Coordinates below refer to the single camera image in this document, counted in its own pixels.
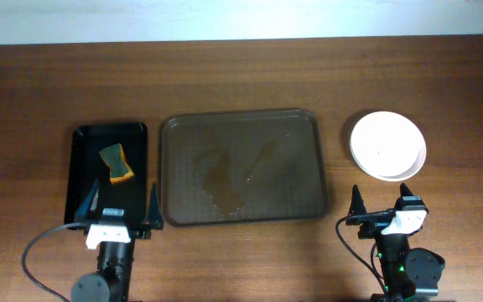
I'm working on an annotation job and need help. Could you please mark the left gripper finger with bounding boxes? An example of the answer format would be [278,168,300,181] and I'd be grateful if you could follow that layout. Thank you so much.
[74,179,100,222]
[146,183,164,230]

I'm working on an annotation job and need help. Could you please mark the white plate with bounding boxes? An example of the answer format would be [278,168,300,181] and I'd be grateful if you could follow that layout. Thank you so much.
[349,125,428,183]
[350,110,427,177]

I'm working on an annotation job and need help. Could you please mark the green and orange sponge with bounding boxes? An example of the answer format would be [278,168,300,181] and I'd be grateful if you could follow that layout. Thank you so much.
[99,143,134,185]

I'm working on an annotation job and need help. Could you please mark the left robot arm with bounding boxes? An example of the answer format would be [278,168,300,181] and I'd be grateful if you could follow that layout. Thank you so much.
[70,180,164,302]

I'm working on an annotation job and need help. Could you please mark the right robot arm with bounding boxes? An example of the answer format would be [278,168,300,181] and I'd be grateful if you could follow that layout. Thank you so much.
[336,183,445,302]

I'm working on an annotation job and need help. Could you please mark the black rectangular tray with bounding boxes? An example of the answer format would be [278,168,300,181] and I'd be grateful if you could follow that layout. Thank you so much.
[64,122,148,225]

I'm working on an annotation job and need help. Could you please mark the brown plastic serving tray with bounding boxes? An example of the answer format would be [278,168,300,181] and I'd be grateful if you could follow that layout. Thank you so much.
[158,109,331,227]

